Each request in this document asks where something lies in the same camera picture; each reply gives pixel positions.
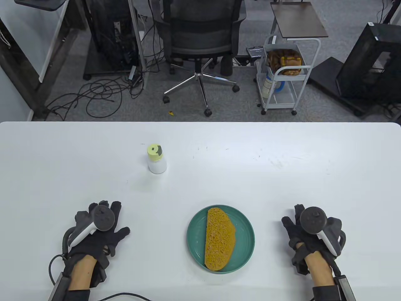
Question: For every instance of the person's right hand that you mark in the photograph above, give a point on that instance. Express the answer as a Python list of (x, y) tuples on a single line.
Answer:
[(300, 244)]

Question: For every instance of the person's left hand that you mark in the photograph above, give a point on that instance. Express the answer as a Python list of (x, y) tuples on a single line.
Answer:
[(94, 247)]

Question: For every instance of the yellow bread slice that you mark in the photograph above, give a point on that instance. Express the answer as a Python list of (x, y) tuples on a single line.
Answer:
[(219, 241)]

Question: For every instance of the white dispenser with yellow cap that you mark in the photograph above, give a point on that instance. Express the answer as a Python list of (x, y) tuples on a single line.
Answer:
[(156, 163)]

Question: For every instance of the person's left forearm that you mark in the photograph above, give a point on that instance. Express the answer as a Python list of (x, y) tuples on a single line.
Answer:
[(80, 276)]

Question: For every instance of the person's right forearm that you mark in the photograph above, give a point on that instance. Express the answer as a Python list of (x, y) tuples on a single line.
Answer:
[(319, 269)]

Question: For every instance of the grey white right controller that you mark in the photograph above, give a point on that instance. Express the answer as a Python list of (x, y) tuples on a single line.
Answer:
[(313, 219)]

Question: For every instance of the grey white controller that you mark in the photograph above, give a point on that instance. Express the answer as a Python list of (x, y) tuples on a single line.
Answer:
[(103, 218), (313, 219)]

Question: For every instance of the grey white left controller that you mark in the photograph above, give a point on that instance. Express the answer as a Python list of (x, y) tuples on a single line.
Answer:
[(103, 218)]

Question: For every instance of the green plate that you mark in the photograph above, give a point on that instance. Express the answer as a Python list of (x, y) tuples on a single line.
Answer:
[(245, 244)]

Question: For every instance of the white rolling cart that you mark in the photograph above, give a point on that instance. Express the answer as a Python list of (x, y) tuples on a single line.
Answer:
[(282, 97)]

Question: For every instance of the black flat platform base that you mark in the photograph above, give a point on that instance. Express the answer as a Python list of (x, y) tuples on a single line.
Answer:
[(325, 72)]

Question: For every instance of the black open computer case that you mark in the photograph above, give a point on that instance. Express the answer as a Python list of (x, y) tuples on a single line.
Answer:
[(360, 62)]

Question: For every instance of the grey side desk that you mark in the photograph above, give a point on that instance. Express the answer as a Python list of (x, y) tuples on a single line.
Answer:
[(47, 47)]

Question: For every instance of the white desk leg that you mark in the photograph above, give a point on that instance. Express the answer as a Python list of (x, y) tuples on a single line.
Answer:
[(138, 40)]

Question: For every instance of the black computer tower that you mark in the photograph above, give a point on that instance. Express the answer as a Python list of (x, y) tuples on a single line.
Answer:
[(106, 31)]

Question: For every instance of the brown top side table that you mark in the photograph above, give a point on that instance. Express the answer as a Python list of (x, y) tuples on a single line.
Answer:
[(297, 18)]

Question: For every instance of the black office chair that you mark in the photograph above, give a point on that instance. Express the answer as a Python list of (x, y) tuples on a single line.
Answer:
[(200, 34)]

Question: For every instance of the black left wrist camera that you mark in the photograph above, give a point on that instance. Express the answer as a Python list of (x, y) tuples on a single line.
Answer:
[(59, 287)]

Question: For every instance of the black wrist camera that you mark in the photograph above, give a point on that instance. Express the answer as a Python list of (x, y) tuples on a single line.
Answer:
[(59, 287), (344, 288)]

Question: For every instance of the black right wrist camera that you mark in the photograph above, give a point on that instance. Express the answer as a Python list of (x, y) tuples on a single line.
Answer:
[(344, 288)]

